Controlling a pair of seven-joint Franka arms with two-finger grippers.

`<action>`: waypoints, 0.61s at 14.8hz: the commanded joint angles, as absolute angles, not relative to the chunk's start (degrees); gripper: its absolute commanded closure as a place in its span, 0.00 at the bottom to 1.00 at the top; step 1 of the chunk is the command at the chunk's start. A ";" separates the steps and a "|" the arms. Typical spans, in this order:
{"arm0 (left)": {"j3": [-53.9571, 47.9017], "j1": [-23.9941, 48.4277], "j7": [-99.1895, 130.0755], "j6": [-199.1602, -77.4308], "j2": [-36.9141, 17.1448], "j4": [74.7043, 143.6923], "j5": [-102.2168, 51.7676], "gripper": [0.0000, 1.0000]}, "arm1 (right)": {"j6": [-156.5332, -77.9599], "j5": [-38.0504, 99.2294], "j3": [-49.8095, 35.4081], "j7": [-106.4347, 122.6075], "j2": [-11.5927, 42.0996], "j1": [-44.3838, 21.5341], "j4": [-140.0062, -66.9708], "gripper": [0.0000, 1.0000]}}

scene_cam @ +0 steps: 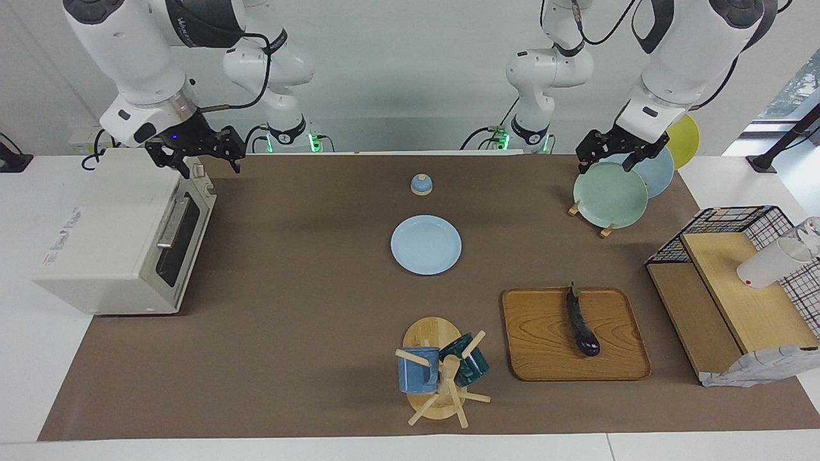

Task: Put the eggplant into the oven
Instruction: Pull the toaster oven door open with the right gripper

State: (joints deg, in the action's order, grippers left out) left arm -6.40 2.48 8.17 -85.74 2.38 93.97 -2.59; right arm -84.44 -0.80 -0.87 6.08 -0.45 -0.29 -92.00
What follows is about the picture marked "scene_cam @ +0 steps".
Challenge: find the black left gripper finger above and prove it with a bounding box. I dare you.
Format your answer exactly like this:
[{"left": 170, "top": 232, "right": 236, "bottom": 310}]
[
  {"left": 575, "top": 130, "right": 606, "bottom": 175},
  {"left": 621, "top": 144, "right": 671, "bottom": 172}
]

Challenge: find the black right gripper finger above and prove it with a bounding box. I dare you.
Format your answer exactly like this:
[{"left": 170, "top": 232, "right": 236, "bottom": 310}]
[
  {"left": 146, "top": 142, "right": 193, "bottom": 179},
  {"left": 217, "top": 126, "right": 247, "bottom": 175}
]

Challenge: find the glass oven door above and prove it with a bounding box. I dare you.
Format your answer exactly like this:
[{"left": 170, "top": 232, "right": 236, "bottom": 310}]
[{"left": 144, "top": 186, "right": 217, "bottom": 314}]

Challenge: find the dark purple eggplant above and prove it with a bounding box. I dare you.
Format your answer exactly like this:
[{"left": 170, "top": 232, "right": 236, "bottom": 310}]
[{"left": 566, "top": 282, "right": 602, "bottom": 357}]

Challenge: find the light blue ceramic plate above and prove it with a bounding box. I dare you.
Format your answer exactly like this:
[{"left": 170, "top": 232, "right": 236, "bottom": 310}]
[
  {"left": 390, "top": 214, "right": 463, "bottom": 276},
  {"left": 631, "top": 146, "right": 675, "bottom": 199}
]

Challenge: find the white toaster oven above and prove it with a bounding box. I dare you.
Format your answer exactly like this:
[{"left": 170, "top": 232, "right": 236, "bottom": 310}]
[{"left": 33, "top": 149, "right": 217, "bottom": 316}]

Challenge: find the yellow plate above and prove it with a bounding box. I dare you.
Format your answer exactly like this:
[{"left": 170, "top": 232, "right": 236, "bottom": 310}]
[{"left": 665, "top": 113, "right": 701, "bottom": 170}]

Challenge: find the pale green plate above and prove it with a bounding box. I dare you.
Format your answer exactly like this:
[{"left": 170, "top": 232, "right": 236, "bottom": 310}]
[{"left": 573, "top": 161, "right": 649, "bottom": 229}]

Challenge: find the wooden plate rack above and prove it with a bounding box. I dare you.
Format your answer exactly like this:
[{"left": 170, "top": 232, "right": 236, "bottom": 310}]
[{"left": 568, "top": 200, "right": 616, "bottom": 239}]

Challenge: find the black stand with foot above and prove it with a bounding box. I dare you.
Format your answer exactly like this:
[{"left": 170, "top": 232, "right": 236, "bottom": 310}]
[{"left": 746, "top": 102, "right": 820, "bottom": 174}]

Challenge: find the window with greenery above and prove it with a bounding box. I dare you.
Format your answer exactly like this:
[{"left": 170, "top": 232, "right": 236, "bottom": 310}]
[{"left": 743, "top": 48, "right": 820, "bottom": 138}]

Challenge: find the white plastic cup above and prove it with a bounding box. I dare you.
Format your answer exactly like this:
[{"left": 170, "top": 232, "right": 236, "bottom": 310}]
[{"left": 736, "top": 236, "right": 813, "bottom": 289}]

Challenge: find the black clamp base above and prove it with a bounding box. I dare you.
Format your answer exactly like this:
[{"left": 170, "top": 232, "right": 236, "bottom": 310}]
[{"left": 0, "top": 131, "right": 34, "bottom": 174}]

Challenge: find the brown table mat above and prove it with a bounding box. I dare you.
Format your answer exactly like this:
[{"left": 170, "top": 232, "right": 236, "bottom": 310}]
[{"left": 37, "top": 154, "right": 820, "bottom": 441}]

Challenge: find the clear drinking glass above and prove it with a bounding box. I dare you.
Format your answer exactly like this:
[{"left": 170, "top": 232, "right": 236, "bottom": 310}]
[{"left": 794, "top": 216, "right": 820, "bottom": 257}]

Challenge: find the wooden two-tier shelf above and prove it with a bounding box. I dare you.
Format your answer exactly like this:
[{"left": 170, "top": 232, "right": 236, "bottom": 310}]
[{"left": 646, "top": 232, "right": 820, "bottom": 384}]

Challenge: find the wooden serving tray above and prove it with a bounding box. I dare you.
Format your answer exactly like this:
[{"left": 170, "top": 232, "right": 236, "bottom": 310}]
[{"left": 502, "top": 287, "right": 652, "bottom": 382}]

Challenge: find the wooden mug tree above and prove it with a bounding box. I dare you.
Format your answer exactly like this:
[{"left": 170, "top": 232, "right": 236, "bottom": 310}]
[{"left": 395, "top": 316, "right": 492, "bottom": 429}]

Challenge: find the white checked cloth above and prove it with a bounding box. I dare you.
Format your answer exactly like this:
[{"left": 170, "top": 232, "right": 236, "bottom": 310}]
[{"left": 700, "top": 344, "right": 820, "bottom": 389}]

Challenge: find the dark green mug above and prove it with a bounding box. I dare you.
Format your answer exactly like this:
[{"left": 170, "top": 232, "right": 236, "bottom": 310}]
[{"left": 439, "top": 333, "right": 490, "bottom": 387}]

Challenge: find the blue mug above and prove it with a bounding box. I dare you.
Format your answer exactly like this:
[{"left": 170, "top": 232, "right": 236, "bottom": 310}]
[{"left": 397, "top": 346, "right": 441, "bottom": 394}]

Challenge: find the black power cable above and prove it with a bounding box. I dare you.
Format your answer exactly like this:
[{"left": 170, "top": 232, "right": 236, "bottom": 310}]
[
  {"left": 460, "top": 96, "right": 520, "bottom": 151},
  {"left": 242, "top": 125, "right": 270, "bottom": 154}
]

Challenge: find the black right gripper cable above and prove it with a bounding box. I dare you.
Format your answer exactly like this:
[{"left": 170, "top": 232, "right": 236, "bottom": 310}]
[{"left": 195, "top": 31, "right": 273, "bottom": 115}]

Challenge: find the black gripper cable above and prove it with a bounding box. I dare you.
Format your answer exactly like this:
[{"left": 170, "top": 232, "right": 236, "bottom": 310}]
[
  {"left": 195, "top": 31, "right": 273, "bottom": 115},
  {"left": 541, "top": 0, "right": 795, "bottom": 113}
]

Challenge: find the coiled black cable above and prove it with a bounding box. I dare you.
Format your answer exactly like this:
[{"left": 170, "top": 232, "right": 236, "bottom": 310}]
[{"left": 81, "top": 128, "right": 122, "bottom": 171}]

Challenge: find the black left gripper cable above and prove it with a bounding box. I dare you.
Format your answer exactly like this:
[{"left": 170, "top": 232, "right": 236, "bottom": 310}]
[{"left": 541, "top": 0, "right": 795, "bottom": 113}]

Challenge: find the black wire basket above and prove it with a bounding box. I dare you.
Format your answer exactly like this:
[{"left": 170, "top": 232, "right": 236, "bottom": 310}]
[{"left": 646, "top": 206, "right": 820, "bottom": 340}]

